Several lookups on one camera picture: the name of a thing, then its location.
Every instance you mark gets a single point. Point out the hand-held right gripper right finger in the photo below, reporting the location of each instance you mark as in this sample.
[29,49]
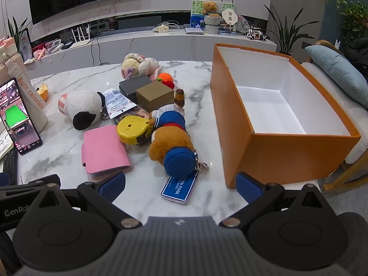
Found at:
[248,187]

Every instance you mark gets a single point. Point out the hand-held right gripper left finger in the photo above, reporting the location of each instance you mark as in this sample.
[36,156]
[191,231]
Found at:
[112,184]

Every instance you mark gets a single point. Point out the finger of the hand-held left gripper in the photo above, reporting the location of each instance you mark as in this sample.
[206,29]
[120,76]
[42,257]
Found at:
[3,178]
[43,181]

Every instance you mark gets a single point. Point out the pink wallet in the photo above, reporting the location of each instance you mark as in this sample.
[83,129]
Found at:
[103,149]

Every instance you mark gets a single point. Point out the orange cardboard box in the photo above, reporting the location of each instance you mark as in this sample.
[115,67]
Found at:
[273,158]

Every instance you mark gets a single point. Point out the yellow round tape measure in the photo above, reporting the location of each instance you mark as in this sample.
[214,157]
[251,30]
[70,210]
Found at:
[130,129]

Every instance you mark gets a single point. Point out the blue rectangular tag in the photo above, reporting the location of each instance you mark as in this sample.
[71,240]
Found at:
[179,189]

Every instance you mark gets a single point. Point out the brown plush with blue cap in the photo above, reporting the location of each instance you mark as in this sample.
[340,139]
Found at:
[169,145]

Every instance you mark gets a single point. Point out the white labelled bottle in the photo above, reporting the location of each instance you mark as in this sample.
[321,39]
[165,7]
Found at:
[116,103]

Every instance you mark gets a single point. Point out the sailor outfit plush toy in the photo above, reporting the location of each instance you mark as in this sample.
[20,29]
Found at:
[169,119]

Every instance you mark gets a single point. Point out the white and black panda plush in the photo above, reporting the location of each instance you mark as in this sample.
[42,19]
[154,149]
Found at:
[80,103]

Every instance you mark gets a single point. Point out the olive brown gift box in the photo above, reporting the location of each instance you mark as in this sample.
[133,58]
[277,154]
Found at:
[155,96]

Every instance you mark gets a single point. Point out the dark grey box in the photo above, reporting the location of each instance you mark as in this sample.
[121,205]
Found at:
[132,86]

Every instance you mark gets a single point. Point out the orange crochet fruit toy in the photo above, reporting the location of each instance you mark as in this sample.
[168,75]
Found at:
[165,78]

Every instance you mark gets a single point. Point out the cream crochet plush toy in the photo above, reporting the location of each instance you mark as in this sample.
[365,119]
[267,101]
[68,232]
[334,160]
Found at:
[138,64]

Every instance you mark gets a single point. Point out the black remote control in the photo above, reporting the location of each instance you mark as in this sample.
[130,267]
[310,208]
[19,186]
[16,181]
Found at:
[10,164]

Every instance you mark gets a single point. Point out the scribbled paper notebook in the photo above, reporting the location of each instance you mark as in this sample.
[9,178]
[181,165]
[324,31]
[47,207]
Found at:
[4,146]

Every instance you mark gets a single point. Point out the black smartphone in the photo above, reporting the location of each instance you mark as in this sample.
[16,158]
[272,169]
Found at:
[17,115]

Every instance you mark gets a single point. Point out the orange peel piece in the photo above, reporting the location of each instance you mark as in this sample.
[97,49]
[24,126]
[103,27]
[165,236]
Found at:
[43,93]

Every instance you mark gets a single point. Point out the wooden armchair white cushion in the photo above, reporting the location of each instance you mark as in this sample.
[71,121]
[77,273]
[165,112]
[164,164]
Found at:
[359,146]

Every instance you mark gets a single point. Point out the small pink object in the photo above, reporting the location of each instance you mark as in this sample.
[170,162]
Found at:
[38,54]

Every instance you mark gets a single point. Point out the white wifi router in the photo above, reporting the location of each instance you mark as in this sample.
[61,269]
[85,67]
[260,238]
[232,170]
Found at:
[82,43]

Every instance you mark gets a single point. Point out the small potted leafy plant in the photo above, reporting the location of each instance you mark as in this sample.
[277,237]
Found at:
[17,31]

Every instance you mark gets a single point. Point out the tall potted long-leaf plant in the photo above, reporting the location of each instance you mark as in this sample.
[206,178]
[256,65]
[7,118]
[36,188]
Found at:
[283,41]

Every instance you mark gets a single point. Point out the light blue cushion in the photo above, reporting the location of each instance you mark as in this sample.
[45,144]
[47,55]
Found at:
[336,66]

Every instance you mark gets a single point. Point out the black white checkered toy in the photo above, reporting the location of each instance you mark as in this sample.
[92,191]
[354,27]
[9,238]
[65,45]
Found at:
[256,35]

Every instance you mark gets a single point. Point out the white marble tv cabinet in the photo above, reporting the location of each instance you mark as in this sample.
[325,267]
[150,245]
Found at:
[172,41]

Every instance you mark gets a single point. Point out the knitted grey basket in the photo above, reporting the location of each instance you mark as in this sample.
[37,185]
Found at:
[212,29]
[212,20]

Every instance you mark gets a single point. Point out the white power strip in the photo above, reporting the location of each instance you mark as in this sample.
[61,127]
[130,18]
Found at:
[161,29]

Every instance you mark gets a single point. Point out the patterned round fan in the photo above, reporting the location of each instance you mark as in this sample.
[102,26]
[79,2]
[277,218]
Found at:
[242,24]

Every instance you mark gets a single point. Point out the flat silver box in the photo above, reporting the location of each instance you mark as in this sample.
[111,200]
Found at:
[194,30]

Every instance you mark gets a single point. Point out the white round paper fan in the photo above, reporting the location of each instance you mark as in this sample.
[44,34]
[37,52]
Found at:
[229,15]

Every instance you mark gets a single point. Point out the black puffer jacket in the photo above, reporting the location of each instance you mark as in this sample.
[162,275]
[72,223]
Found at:
[359,51]

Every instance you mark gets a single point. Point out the small brown teddy bear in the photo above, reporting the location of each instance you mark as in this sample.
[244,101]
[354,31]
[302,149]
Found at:
[210,7]

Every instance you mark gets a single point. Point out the bushy green ivy plant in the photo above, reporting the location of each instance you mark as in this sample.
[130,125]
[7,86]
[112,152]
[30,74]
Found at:
[355,17]

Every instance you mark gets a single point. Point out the small picture frame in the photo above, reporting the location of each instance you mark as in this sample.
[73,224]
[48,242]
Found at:
[26,47]

